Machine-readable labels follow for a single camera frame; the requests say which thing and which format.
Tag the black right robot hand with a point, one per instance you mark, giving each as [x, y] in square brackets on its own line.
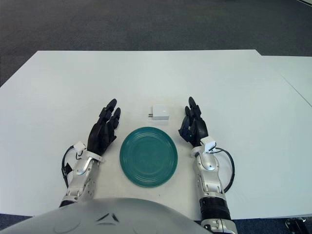
[198, 129]

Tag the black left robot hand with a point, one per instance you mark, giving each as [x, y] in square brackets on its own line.
[100, 136]

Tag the black metal stand base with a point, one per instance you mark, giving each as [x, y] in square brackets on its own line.
[296, 223]

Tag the silver robot torso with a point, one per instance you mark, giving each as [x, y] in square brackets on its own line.
[97, 219]

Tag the teal plate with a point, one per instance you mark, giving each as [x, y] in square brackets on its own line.
[148, 156]

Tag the white charger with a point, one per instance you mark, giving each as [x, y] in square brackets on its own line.
[161, 112]

